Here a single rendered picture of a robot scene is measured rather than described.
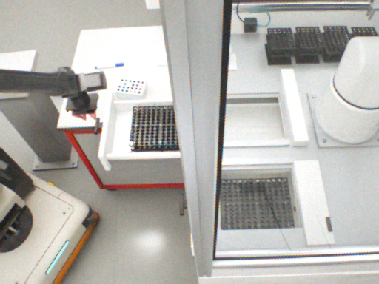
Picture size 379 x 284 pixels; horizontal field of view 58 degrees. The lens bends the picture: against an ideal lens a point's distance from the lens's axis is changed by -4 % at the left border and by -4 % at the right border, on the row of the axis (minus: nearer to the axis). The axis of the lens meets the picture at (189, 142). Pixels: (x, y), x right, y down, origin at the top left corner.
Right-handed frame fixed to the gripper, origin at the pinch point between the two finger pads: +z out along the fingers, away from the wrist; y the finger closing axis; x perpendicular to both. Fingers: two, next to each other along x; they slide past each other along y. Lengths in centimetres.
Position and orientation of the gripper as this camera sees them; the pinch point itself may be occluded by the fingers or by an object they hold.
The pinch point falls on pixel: (89, 117)
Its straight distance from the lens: 125.8
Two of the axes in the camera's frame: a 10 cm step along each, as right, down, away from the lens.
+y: 10.0, -0.4, -0.5
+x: -0.1, -8.6, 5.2
